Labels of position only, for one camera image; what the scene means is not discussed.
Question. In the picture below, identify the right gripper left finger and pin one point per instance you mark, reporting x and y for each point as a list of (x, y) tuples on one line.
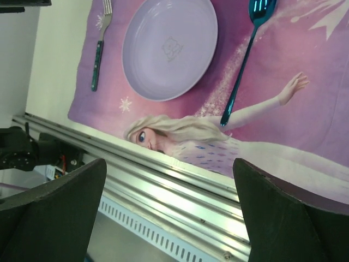
[(53, 221)]

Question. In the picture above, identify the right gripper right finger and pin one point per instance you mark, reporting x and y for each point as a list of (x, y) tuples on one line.
[(287, 223)]

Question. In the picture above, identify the purple printed cloth placemat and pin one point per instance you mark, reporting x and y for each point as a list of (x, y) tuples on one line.
[(290, 117)]

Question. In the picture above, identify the lilac plastic plate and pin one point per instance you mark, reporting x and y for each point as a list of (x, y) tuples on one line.
[(168, 47)]

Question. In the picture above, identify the blue spoon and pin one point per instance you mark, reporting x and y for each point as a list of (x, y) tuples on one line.
[(260, 11)]

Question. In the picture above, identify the fork with teal handle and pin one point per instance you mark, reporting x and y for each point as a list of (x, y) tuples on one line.
[(107, 17)]

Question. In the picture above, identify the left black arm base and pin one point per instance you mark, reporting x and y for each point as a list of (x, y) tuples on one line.
[(22, 152)]

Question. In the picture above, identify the slotted grey cable duct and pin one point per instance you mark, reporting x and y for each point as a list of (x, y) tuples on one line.
[(173, 246)]

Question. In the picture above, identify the aluminium mounting rail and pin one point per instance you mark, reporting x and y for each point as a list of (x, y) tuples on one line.
[(197, 206)]

